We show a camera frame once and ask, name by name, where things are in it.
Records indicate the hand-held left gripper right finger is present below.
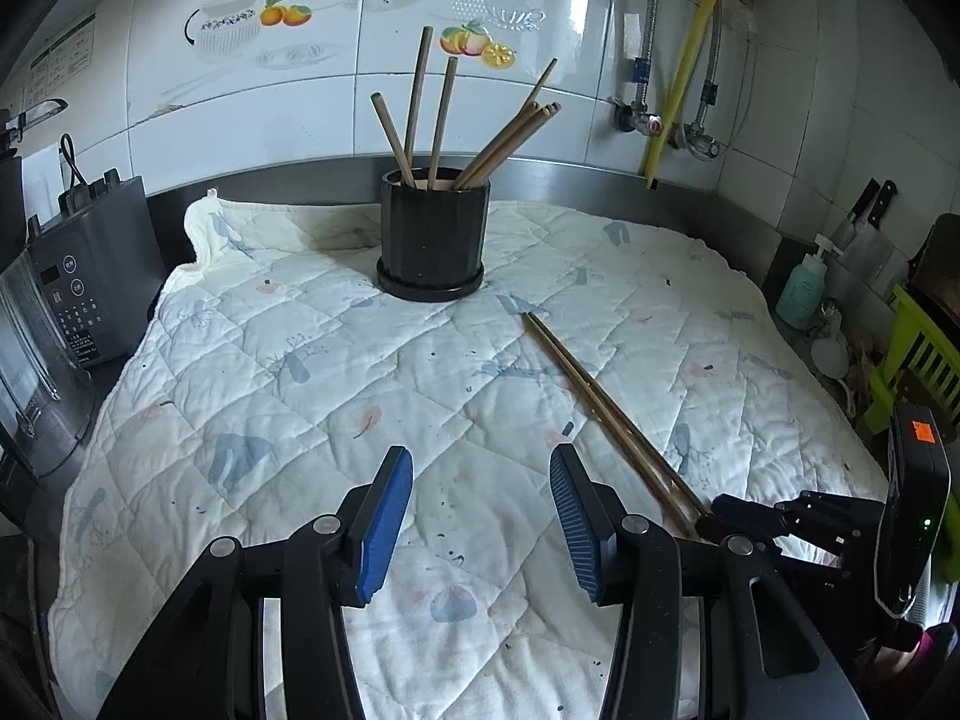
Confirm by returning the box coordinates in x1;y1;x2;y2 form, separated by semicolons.
549;444;871;720

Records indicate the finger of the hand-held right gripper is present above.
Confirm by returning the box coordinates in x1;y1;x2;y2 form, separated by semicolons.
694;514;797;554
711;493;807;530

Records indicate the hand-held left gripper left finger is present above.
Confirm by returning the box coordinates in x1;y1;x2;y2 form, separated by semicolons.
97;446;415;720

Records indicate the long brown wooden chopstick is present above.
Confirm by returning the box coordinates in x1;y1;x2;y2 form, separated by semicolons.
403;25;435;175
527;312;712;522
370;92;418;188
522;313;702;539

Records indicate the black ribbed utensil holder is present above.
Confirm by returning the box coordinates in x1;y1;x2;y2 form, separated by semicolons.
375;167;492;304

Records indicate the bunch of wooden chopsticks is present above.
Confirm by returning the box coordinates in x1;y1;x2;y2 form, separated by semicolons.
427;56;563;193

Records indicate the white printed quilted mat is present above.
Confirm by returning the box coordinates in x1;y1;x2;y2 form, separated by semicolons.
49;191;893;720

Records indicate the green plastic rack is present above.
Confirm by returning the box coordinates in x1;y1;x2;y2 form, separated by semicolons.
862;283;960;443

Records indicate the white round object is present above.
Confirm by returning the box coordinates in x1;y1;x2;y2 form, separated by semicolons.
810;334;853;384

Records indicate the green pump soap bottle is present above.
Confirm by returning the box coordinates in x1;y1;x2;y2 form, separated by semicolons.
775;232;832;331

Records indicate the dark wooden cutting board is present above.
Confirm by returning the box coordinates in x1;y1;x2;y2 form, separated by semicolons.
906;214;960;302

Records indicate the metal angle valve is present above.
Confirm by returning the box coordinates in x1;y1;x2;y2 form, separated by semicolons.
667;120;725;161

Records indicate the silver appliance at left edge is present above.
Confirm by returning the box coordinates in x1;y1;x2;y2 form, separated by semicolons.
0;99;100;478

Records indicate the black appliance with control panel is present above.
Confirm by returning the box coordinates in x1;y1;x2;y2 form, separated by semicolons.
28;175;170;368

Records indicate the black handled kitchen knife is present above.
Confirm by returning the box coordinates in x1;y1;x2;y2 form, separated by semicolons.
829;178;879;253
844;180;899;278

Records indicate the red-handled metal valve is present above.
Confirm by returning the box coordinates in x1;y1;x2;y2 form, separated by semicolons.
609;94;665;137

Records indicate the braided metal hose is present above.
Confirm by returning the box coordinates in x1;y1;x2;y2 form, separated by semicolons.
694;0;725;133
634;0;665;110

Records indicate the yellow gas hose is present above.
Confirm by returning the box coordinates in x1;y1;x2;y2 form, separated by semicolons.
641;0;740;192

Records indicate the black power plug cable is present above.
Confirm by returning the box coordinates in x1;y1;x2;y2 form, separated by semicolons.
58;133;125;205

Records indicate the white wall notice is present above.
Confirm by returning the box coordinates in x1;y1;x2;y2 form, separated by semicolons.
22;15;99;110

